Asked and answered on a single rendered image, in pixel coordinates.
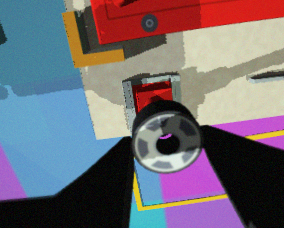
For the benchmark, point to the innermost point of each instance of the black and grey wheel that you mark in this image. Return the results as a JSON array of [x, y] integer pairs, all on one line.
[[169, 155]]

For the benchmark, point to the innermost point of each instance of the yellow rectangular outline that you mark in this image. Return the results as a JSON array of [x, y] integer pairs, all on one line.
[[137, 195]]

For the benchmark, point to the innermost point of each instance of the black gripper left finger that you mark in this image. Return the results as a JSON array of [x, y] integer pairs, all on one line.
[[101, 197]]

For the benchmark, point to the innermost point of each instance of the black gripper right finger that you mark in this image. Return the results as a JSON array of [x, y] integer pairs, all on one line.
[[251, 174]]

